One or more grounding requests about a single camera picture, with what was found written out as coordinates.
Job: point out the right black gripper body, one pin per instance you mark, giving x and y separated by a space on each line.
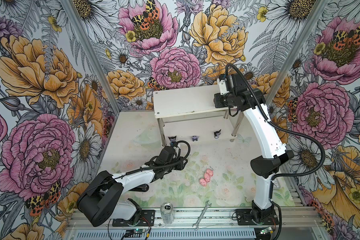
225 100

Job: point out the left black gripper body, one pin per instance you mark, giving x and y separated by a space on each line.
176 164

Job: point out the black white kuromi toy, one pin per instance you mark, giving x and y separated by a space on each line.
172 139

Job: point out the pink pig toy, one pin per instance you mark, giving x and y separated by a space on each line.
203 182
208 174

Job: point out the black purple kuromi toy back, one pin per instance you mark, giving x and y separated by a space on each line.
217 134

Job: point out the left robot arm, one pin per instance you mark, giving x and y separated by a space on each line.
100 201

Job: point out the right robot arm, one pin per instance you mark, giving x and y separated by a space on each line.
274 152

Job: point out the white two-tier shelf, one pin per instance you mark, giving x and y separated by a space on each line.
191 112

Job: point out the silver drink can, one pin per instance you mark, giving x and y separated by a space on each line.
167 213

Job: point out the silver wrench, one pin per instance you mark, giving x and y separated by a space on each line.
196 224

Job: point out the green circuit board left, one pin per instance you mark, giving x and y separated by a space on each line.
136 233

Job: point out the green circuit board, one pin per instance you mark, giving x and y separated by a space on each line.
136 233
265 231

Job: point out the green circuit board right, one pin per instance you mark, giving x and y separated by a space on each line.
265 231

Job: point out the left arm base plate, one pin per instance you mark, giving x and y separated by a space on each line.
146 219

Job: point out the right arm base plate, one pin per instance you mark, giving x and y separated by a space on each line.
246 216

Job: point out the aluminium front rail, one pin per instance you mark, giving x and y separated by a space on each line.
185 218

